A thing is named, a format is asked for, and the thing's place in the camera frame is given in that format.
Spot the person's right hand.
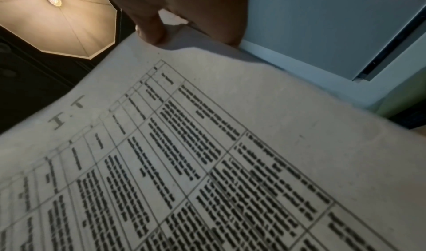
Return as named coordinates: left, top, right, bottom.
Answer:
left=96, top=0, right=251, bottom=48

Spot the printed paper sheet with table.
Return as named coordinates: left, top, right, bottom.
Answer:
left=0, top=24, right=426, bottom=251

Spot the octagonal lit ceiling lamp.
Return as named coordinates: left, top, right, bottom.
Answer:
left=0, top=0, right=119, bottom=60

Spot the white cabinet door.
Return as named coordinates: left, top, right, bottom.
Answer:
left=238, top=0, right=426, bottom=114

